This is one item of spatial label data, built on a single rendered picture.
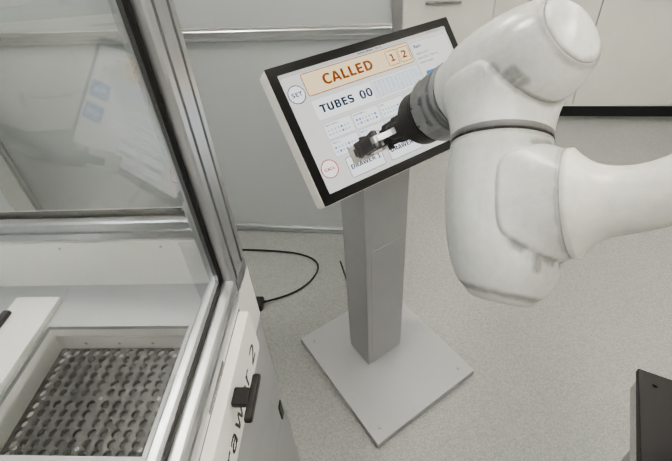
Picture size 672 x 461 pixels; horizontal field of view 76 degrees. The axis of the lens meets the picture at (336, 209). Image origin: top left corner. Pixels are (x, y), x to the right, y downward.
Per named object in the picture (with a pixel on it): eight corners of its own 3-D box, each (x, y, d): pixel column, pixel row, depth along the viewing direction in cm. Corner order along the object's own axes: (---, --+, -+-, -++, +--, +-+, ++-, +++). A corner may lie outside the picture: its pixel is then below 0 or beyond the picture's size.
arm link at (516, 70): (428, 41, 51) (423, 149, 48) (534, -47, 36) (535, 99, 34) (499, 64, 55) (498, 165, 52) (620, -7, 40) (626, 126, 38)
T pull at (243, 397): (261, 376, 68) (260, 371, 67) (252, 424, 62) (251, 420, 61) (239, 376, 68) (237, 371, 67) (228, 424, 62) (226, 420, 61)
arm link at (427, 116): (420, 69, 50) (394, 88, 55) (451, 141, 50) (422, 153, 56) (475, 50, 53) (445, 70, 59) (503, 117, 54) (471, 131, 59)
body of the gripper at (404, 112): (447, 75, 59) (410, 99, 67) (399, 92, 55) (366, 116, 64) (469, 126, 59) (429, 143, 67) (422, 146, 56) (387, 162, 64)
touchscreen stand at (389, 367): (472, 374, 161) (534, 131, 97) (378, 448, 143) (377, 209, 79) (387, 291, 194) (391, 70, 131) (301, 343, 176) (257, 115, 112)
